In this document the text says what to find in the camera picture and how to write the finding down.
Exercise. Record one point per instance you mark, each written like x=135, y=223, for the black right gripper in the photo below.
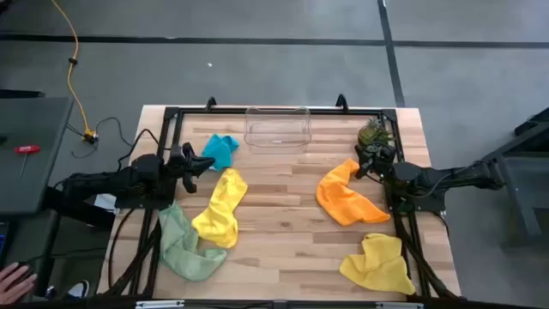
x=377, y=156

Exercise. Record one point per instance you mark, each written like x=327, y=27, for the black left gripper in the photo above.
x=178, y=165

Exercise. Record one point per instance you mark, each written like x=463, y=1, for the yellow microfiber towel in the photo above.
x=379, y=266
x=218, y=214

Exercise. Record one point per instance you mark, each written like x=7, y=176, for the orange microfiber towel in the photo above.
x=343, y=197

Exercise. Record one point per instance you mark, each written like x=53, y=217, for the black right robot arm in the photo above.
x=429, y=176

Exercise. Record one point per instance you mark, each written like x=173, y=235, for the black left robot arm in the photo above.
x=128, y=180

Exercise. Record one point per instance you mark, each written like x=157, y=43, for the teal microfiber towel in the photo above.
x=218, y=152

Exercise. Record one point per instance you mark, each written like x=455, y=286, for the light green microfiber towel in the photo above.
x=180, y=244

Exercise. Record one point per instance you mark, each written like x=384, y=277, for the potted succulent plant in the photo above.
x=373, y=133

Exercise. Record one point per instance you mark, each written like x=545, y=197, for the black table clamp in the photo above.
x=210, y=104
x=342, y=102

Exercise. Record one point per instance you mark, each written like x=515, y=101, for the clear plastic bin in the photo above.
x=276, y=129

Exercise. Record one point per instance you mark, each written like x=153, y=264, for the white paper sheet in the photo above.
x=105, y=202

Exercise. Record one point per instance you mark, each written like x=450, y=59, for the dark metal side table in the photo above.
x=519, y=171

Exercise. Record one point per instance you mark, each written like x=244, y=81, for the dark grey side desk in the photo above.
x=30, y=150

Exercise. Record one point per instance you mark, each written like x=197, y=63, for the person's shoe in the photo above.
x=79, y=289

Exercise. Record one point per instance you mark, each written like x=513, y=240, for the black computer mouse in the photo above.
x=26, y=268

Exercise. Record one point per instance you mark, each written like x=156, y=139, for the person's hand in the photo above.
x=13, y=285

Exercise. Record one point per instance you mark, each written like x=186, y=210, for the silver metal bracket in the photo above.
x=158, y=304
x=399, y=305

